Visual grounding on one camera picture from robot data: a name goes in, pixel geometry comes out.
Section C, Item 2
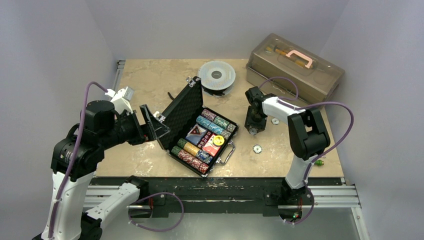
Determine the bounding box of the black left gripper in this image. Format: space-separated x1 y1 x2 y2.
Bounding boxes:
100 103 170 148

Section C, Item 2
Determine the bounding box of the white blue chip two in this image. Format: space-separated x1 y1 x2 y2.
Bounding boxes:
271 117 280 125

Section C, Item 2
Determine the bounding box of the white blue chip five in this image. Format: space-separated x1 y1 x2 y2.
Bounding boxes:
252 144 263 154

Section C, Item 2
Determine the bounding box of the yellow big blind button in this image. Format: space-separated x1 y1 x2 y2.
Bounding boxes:
212 135 225 146

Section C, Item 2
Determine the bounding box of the blue playing card deck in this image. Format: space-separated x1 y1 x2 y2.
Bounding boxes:
185 124 204 145

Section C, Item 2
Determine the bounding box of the red triangular all-in marker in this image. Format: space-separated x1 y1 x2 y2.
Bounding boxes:
190 124 207 136

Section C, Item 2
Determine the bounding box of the black poker set case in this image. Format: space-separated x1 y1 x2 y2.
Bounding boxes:
158 76 239 178

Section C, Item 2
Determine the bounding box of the white blue chip four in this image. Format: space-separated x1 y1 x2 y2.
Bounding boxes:
249 128 257 136

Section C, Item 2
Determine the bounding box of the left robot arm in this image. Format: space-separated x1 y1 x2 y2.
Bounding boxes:
36 100 170 240

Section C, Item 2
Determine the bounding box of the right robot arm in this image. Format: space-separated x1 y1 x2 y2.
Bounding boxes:
244 86 331 204

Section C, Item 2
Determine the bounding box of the green chip stack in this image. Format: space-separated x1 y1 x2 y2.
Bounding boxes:
213 116 236 139

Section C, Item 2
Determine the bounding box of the yellow chip stack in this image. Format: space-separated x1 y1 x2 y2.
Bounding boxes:
183 142 200 156

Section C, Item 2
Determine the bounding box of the red dice row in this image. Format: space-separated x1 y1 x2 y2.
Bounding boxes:
197 130 213 149

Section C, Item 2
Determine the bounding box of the purple chip stack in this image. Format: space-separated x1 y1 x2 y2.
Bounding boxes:
201 108 217 122

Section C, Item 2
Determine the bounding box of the red playing card deck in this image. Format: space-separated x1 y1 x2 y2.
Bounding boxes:
202 134 224 157

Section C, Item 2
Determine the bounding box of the light blue chip stack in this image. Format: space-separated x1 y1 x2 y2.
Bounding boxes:
196 115 224 135

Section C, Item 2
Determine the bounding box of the red chip stack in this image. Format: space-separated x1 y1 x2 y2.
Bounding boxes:
177 149 209 174

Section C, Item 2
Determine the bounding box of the dark blue chip stack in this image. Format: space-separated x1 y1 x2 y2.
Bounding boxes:
195 150 213 164

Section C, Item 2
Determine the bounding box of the translucent brown storage box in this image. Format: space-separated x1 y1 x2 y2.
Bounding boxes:
246 33 345 107

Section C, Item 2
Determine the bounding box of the green pipe valve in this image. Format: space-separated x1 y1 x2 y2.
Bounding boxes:
314 159 325 166

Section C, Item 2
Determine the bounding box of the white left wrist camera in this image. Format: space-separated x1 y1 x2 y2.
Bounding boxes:
105 86 135 115

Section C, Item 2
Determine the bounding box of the white perforated cable spool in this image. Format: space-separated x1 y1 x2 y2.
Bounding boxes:
197 60 236 97

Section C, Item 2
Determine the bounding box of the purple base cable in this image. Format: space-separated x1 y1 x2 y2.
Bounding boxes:
128 192 186 233

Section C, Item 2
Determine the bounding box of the pink box handle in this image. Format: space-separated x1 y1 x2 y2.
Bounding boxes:
285 50 314 69

